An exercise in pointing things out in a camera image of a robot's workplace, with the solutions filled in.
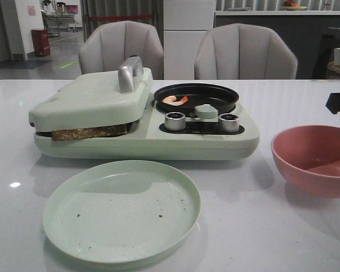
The grey armchair left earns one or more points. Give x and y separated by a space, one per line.
111 44

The silver knob left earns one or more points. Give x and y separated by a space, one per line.
175 121

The green breakfast maker base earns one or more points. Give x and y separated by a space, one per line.
146 141

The green pan handle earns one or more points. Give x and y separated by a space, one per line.
204 111

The silver knob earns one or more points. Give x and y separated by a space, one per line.
228 123
175 121

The silver knob right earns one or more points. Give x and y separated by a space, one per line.
228 123

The cooked shrimp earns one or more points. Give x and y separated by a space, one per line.
172 100

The grey armchair right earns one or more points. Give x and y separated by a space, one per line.
244 51

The red barrier belt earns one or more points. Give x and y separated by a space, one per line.
121 18

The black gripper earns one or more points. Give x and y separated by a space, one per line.
333 103

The green breakfast maker lid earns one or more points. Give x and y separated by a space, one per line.
96 100

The light green plate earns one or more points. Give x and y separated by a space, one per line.
123 212

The black round frying pan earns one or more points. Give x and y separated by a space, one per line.
223 99

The grey armchair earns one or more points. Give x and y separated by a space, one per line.
111 44
244 51

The pink bowl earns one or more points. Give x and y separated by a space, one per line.
298 149

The fruit plate on counter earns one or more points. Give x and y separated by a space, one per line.
291 5

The red trash bin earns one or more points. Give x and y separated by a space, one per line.
40 42

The white cabinet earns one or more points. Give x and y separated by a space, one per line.
185 23

